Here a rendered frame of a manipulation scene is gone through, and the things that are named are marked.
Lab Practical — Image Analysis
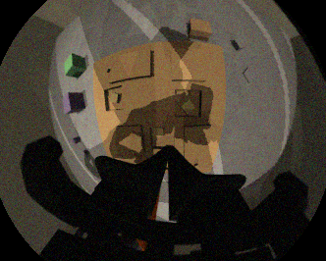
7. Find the green cube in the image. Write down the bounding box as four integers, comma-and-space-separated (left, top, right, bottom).
64, 53, 85, 78

